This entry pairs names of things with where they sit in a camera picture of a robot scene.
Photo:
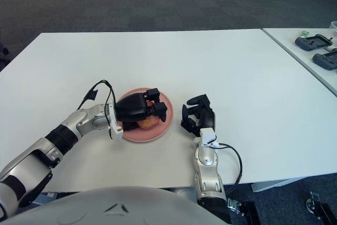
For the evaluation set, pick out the grey handheld controller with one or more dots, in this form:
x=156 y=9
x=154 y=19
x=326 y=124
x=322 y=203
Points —
x=304 y=43
x=326 y=61

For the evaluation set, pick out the black stand with metal latch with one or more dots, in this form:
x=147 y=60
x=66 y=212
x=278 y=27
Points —
x=248 y=213

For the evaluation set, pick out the grey robot torso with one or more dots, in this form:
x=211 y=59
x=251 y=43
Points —
x=92 y=209

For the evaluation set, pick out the small green packet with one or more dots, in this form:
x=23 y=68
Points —
x=304 y=34

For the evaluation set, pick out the white table support beam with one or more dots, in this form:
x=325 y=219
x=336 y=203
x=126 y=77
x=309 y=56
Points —
x=266 y=185

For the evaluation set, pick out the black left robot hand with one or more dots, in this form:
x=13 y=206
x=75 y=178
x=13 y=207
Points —
x=131 y=109

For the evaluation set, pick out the clear plastic cup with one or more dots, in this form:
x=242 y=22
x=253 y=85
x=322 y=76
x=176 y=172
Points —
x=333 y=26

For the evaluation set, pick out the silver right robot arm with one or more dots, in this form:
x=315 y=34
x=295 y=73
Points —
x=209 y=175

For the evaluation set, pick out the caster wheel with black bar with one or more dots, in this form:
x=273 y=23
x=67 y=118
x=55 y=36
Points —
x=322 y=209

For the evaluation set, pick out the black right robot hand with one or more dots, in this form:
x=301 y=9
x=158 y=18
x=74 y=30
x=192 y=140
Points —
x=208 y=119

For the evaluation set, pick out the pink round plate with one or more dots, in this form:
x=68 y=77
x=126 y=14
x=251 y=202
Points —
x=147 y=135

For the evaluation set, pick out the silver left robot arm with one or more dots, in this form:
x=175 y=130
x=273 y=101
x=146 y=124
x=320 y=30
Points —
x=65 y=132

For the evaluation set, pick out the red yellow apple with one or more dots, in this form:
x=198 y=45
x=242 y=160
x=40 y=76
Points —
x=148 y=123

